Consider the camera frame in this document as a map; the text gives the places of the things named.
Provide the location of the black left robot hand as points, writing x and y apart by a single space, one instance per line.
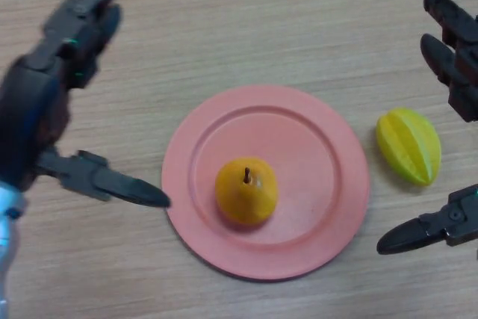
33 102

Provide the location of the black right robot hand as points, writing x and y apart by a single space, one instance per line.
465 83

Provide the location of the yellow orange pear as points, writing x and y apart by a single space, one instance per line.
246 199

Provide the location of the pink round plate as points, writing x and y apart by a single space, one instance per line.
310 184

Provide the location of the yellow green starfruit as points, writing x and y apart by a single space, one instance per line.
409 147

